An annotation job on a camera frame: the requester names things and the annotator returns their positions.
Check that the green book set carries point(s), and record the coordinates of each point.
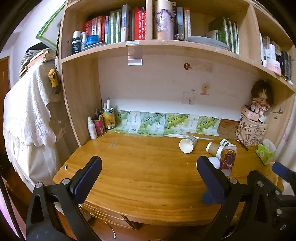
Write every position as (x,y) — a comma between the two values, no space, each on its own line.
(228,32)

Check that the green grape poster strip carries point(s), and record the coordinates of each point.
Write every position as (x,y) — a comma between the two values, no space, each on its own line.
(164,124)

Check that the red dictionary book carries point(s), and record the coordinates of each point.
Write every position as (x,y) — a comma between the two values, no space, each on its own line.
(139,23)

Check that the stack of books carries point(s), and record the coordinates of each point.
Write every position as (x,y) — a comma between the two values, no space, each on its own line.
(39,53)

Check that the blue jar on shelf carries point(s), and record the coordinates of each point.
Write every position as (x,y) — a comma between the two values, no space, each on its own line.
(91,40)

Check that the green tissue pack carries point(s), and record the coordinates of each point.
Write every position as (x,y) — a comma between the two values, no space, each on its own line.
(266,151)

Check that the dark bottle on shelf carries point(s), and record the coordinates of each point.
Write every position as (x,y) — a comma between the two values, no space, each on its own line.
(76,42)

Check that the floral pink cylinder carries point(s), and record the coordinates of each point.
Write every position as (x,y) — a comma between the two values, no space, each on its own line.
(163,20)

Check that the brown paper cup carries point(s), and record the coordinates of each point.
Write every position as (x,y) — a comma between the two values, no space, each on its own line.
(214,149)

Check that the white lace cloth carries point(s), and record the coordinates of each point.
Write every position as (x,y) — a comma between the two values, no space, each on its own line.
(29,140)

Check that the red pen holder can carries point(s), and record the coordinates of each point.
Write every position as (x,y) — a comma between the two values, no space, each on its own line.
(99,126)

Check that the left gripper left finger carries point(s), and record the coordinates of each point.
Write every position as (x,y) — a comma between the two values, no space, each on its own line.
(43,222)

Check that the checkered paper cup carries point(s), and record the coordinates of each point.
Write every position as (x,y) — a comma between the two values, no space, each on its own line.
(187,145)

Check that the white spray bottle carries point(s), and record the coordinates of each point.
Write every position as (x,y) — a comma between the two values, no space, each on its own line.
(92,129)

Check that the dark printed paper cup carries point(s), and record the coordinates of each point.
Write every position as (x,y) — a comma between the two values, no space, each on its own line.
(227,161)

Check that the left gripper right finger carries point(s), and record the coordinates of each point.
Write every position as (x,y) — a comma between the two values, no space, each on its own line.
(245,212)

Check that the pink round box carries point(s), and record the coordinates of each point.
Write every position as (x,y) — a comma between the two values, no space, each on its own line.
(249,114)

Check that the pink cloth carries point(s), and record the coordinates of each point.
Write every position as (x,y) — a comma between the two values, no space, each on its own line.
(19,234)

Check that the white plastic cup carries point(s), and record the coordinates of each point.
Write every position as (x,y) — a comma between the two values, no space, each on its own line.
(215,162)

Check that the white panda mug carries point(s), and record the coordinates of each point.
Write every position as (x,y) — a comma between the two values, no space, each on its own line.
(225,144)

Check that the yellow pen holder can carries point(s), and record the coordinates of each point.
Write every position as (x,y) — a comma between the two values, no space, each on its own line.
(108,115)

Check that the black pen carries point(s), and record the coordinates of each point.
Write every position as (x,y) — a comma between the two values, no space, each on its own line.
(243,145)

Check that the yellow hanging toy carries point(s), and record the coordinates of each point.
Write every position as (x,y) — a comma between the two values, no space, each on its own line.
(53,78)

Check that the brown haired doll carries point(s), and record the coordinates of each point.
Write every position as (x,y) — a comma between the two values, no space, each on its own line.
(262,97)

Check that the green framed picture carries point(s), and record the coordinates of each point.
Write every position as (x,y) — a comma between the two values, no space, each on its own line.
(49,33)

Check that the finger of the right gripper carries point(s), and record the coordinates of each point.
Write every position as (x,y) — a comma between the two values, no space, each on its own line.
(207,198)
(285,173)

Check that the brown paper card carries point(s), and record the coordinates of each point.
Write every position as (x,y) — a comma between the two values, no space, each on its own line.
(227,129)

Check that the wooden bookshelf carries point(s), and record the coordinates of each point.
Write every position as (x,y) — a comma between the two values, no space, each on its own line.
(173,76)

